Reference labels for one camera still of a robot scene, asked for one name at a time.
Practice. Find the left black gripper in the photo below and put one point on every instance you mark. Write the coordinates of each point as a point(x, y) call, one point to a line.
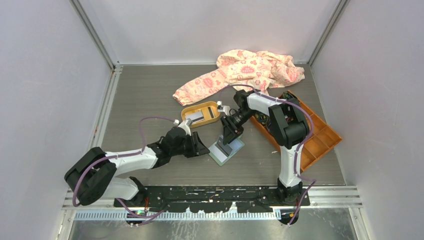
point(197, 147)

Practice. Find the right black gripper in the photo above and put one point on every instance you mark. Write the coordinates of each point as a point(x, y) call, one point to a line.
point(228, 135)

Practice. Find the green card holder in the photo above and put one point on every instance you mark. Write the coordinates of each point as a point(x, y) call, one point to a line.
point(221, 153)

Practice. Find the yellow oval tray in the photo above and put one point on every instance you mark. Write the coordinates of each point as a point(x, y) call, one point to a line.
point(209, 110)

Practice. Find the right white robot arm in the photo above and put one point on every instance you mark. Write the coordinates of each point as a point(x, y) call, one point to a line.
point(287, 125)

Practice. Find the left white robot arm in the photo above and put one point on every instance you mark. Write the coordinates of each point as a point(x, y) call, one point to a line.
point(96, 175)

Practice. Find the rolled dark tie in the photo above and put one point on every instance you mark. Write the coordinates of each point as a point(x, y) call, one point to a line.
point(261, 118)
point(289, 96)

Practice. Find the rolled dark tie back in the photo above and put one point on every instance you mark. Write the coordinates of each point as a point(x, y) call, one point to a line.
point(289, 96)

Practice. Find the pink patterned garment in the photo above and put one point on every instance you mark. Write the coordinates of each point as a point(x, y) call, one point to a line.
point(262, 69)

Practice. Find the orange compartment organizer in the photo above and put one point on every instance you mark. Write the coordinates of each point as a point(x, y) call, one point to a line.
point(322, 141)

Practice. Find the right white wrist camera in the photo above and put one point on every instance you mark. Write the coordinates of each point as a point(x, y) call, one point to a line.
point(223, 109)

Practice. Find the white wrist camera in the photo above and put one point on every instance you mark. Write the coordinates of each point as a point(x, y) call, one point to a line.
point(223, 109)
point(185, 125)

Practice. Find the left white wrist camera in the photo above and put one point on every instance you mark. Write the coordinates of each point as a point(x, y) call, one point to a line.
point(185, 125)

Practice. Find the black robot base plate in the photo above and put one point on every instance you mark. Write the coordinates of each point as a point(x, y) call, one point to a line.
point(215, 199)

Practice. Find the aluminium frame rail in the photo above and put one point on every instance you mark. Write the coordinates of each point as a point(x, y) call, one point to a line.
point(92, 24)

